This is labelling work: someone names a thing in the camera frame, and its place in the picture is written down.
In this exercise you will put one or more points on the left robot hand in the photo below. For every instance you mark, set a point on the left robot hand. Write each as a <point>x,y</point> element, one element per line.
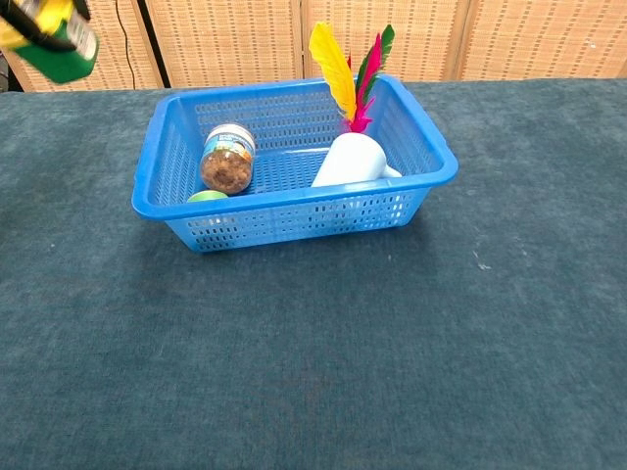
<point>44,36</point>

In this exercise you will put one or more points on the green box yellow lid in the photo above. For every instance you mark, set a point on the green box yellow lid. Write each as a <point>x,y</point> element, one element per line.
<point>63,66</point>

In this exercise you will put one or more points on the clear jar blue white label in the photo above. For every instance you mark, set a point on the clear jar blue white label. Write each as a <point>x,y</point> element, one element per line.
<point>225,166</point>

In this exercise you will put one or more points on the small green lidded can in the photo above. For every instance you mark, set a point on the small green lidded can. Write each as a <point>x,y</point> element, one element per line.
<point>206,196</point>

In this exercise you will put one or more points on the colourful feather shuttlecock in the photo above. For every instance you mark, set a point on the colourful feather shuttlecock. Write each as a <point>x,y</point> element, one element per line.
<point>338,78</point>

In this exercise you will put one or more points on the white plastic mug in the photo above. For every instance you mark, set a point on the white plastic mug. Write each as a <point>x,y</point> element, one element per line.
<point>352,161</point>

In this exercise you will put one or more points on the bamboo folding screen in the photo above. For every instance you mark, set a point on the bamboo folding screen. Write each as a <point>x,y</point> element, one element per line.
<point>245,39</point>

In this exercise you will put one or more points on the blue plastic basket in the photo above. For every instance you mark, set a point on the blue plastic basket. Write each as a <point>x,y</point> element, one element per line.
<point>294,215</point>

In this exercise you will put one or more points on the dark blue table cloth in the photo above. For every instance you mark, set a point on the dark blue table cloth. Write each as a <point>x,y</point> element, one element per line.
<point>313,343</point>

